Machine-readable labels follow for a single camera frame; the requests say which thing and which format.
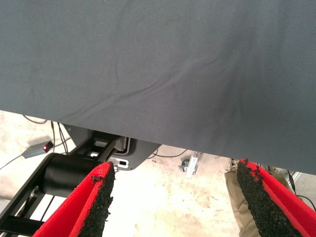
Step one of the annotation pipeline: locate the thin black floor cable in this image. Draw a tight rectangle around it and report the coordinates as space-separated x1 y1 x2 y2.
22 114 48 124
50 120 73 154
147 149 189 159
287 169 316 212

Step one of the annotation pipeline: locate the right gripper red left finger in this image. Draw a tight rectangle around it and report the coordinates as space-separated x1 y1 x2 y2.
32 160 116 237

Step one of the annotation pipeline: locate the aluminium leg with caster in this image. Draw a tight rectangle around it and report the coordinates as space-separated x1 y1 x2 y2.
178 151 201 179

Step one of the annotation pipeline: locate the black frame with cylinder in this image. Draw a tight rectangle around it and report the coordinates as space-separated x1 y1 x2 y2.
0 130 119 237

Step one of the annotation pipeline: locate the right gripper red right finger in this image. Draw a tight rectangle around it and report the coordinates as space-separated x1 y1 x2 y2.
236 158 316 237

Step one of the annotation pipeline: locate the dark grey base panel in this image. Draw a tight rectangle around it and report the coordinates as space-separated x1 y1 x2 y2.
63 124 161 171

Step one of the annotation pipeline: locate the grey box with red light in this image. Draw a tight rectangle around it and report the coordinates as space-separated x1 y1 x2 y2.
22 140 54 159

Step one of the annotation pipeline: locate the dark grey table cloth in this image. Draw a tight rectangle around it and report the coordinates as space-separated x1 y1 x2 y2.
0 0 316 176

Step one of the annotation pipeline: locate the person's khaki trouser leg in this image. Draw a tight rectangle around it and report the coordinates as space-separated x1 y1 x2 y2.
224 158 262 237

